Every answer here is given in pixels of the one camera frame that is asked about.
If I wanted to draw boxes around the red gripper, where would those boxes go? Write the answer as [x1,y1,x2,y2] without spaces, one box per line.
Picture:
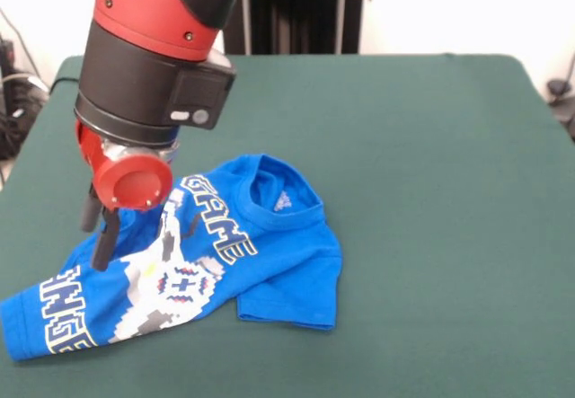
[75,119,175,272]

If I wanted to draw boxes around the blue printed t-shirt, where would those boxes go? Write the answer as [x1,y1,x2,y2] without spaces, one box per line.
[0,153,344,363]

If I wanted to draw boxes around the black floor stand base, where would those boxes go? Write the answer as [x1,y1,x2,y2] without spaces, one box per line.
[545,78,575,143]
[0,33,50,162]

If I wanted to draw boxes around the dark green table cloth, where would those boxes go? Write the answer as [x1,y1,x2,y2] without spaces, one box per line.
[0,53,575,398]

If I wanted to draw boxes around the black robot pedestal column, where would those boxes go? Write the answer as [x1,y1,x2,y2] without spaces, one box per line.
[222,0,373,56]

